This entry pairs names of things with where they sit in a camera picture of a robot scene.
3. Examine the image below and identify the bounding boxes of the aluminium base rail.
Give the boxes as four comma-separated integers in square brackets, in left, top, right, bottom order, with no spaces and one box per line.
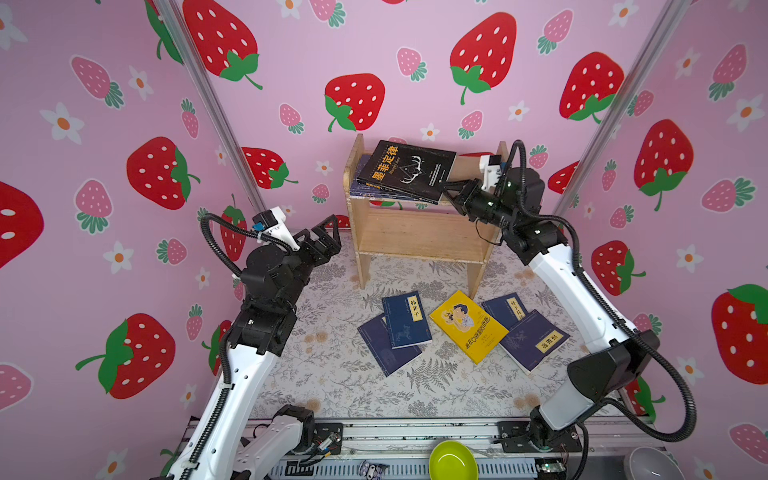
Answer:
[161,416,667,480]

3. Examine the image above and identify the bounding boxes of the black book yellow title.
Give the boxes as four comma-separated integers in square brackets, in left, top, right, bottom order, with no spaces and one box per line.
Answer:
[356,140,457,204]

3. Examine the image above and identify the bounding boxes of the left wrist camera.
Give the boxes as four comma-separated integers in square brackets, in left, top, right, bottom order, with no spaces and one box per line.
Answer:
[252,207,299,251]

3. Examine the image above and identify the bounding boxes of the wooden two-tier shelf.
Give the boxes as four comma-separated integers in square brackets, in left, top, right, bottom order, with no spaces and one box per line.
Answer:
[343,134,500,298]

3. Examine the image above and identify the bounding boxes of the dark portrait cover book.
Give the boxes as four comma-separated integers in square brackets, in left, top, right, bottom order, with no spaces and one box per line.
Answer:
[349,153,433,203]

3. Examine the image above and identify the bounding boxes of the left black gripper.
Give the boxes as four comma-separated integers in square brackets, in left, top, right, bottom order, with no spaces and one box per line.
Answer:
[279,218,337,319]

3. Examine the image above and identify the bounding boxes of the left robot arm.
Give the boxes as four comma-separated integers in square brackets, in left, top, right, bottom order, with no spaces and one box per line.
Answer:
[165,207,342,479]

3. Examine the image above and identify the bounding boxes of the yellow cartoon cover book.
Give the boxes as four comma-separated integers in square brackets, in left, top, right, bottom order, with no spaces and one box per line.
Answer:
[430,291,509,365]

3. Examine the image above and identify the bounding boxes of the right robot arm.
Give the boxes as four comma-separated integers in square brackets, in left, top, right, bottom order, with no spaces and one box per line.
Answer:
[441,140,697,451]

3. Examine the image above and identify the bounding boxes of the blue book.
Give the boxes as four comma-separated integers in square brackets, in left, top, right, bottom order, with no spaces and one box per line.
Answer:
[499,310,571,374]
[481,293,528,330]
[382,291,432,350]
[358,314,422,377]

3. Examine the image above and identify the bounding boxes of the grey bowl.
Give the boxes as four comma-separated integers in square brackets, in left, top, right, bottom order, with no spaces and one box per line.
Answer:
[623,447,685,480]

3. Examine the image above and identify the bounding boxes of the green bowl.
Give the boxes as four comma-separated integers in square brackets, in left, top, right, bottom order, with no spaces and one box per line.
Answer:
[428,440,479,480]

